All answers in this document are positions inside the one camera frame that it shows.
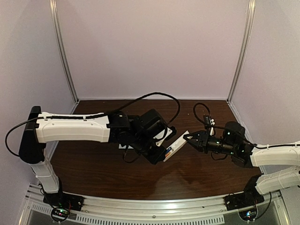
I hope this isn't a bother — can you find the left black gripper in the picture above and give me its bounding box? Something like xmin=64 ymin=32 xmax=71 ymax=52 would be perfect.
xmin=130 ymin=134 xmax=167 ymax=165

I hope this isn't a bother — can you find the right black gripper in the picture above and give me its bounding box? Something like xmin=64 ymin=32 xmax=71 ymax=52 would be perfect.
xmin=183 ymin=131 xmax=236 ymax=157

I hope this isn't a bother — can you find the white remote control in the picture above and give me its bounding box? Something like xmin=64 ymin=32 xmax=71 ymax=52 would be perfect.
xmin=163 ymin=130 xmax=188 ymax=162

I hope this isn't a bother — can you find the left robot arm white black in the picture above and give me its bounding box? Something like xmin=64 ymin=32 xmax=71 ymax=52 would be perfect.
xmin=19 ymin=106 xmax=176 ymax=208

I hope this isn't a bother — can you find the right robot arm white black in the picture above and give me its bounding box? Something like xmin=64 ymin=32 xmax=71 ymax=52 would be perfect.
xmin=183 ymin=121 xmax=300 ymax=210

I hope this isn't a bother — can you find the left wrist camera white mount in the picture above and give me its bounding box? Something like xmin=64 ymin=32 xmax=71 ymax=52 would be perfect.
xmin=153 ymin=126 xmax=177 ymax=147

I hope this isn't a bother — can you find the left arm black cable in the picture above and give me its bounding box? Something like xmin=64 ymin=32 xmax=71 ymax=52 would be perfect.
xmin=5 ymin=92 xmax=181 ymax=158

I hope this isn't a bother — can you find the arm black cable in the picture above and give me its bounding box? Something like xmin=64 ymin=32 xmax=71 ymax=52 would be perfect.
xmin=5 ymin=92 xmax=181 ymax=158
xmin=193 ymin=102 xmax=300 ymax=150

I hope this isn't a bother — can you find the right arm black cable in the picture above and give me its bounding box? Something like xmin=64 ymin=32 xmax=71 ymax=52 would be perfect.
xmin=193 ymin=102 xmax=300 ymax=150

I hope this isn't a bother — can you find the front aluminium rail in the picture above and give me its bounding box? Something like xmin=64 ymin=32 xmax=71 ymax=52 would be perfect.
xmin=16 ymin=184 xmax=291 ymax=225

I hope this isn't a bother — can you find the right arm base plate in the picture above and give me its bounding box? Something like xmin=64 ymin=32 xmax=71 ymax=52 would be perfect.
xmin=224 ymin=191 xmax=264 ymax=211

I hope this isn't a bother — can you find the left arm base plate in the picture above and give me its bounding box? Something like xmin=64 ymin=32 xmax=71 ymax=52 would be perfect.
xmin=43 ymin=192 xmax=84 ymax=211

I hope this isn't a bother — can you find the right aluminium frame post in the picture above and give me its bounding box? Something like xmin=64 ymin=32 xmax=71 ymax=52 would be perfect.
xmin=227 ymin=0 xmax=256 ymax=104

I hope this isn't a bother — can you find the aluminium frame post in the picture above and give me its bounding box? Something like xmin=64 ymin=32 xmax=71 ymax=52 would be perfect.
xmin=49 ymin=0 xmax=79 ymax=103
xmin=227 ymin=0 xmax=256 ymax=104

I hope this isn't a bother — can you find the left aluminium frame post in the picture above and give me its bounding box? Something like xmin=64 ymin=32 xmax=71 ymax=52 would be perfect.
xmin=49 ymin=0 xmax=79 ymax=103

